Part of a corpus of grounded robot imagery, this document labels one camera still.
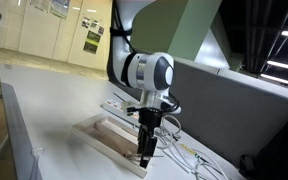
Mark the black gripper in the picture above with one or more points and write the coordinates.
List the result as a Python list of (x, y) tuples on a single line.
[(149, 118)]

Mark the silver pen-shaped tool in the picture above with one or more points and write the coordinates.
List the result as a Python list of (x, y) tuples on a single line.
[(133, 155)]

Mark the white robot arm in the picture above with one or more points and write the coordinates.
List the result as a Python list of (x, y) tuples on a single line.
[(150, 71)]

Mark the shallow wooden compartment box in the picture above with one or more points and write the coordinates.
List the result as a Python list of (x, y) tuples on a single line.
[(97, 133)]

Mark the white power strip, orange switches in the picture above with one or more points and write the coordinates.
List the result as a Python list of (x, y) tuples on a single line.
[(112, 106)]

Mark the small clear plastic cap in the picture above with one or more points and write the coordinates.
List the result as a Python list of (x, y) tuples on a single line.
[(37, 151)]

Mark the black and green poster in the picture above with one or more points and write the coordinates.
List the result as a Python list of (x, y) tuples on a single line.
[(91, 41)]

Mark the black chair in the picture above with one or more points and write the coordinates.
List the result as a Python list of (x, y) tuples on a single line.
[(280, 150)]

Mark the white table leg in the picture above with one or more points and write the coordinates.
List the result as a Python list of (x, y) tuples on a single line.
[(0, 148)]

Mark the grey partition wall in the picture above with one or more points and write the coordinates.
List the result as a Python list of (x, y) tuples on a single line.
[(234, 110)]

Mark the blue green wall poster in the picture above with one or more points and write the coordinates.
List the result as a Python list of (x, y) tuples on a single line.
[(60, 7)]

